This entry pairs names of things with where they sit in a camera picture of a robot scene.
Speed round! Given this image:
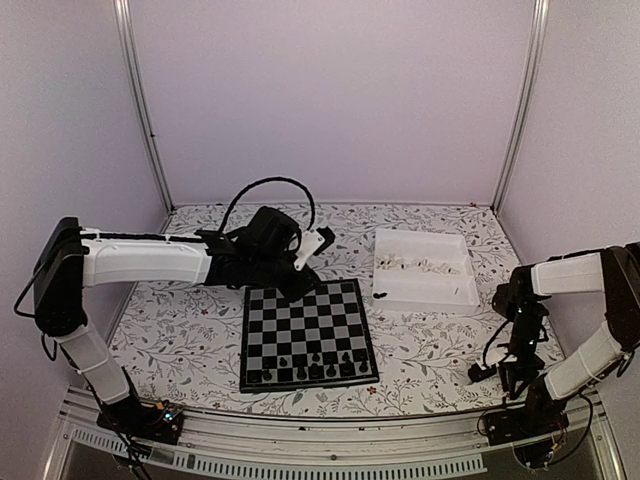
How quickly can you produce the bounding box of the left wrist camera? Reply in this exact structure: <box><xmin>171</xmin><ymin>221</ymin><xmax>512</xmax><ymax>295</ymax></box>
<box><xmin>293</xmin><ymin>226</ymin><xmax>335</xmax><ymax>271</ymax></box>

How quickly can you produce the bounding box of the right aluminium frame post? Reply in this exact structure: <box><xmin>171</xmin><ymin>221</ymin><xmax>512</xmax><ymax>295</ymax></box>
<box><xmin>491</xmin><ymin>0</ymin><xmax>550</xmax><ymax>216</ymax></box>

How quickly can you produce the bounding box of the black white chessboard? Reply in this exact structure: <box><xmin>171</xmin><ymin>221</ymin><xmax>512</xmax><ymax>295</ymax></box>
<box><xmin>239</xmin><ymin>279</ymin><xmax>380</xmax><ymax>393</ymax></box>

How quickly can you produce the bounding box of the white plastic tray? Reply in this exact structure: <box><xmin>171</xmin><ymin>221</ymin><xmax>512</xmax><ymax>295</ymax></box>
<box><xmin>372</xmin><ymin>228</ymin><xmax>480</xmax><ymax>315</ymax></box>

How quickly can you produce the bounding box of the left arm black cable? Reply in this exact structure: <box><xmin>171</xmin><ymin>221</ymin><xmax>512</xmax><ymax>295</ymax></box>
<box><xmin>217</xmin><ymin>175</ymin><xmax>317</xmax><ymax>236</ymax></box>

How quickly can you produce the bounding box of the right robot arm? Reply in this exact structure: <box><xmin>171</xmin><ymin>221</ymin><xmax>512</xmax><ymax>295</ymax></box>
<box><xmin>492</xmin><ymin>243</ymin><xmax>639</xmax><ymax>436</ymax></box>

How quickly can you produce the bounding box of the aluminium frame post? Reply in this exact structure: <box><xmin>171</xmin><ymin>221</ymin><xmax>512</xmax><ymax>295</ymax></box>
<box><xmin>491</xmin><ymin>0</ymin><xmax>550</xmax><ymax>216</ymax></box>
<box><xmin>113</xmin><ymin>0</ymin><xmax>175</xmax><ymax>215</ymax></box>

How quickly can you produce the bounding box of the left aluminium frame post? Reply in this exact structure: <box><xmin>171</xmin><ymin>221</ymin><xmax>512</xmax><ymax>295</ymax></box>
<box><xmin>113</xmin><ymin>0</ymin><xmax>175</xmax><ymax>215</ymax></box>

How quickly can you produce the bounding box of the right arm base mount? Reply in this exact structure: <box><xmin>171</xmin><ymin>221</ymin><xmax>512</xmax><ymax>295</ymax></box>
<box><xmin>476</xmin><ymin>400</ymin><xmax>569</xmax><ymax>470</ymax></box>

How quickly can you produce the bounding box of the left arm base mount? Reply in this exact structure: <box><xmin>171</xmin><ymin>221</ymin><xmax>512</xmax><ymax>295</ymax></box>
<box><xmin>94</xmin><ymin>392</ymin><xmax>184</xmax><ymax>445</ymax></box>

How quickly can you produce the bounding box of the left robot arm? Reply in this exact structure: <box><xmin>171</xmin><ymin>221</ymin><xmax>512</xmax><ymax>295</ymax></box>
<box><xmin>14</xmin><ymin>207</ymin><xmax>335</xmax><ymax>434</ymax></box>

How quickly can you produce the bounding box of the black rook corner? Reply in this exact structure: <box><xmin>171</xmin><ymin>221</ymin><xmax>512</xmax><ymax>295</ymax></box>
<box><xmin>247</xmin><ymin>370</ymin><xmax>262</xmax><ymax>383</ymax></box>

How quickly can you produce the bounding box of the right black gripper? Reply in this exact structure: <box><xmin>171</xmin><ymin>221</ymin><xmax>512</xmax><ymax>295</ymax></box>
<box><xmin>500</xmin><ymin>305</ymin><xmax>546</xmax><ymax>401</ymax></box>

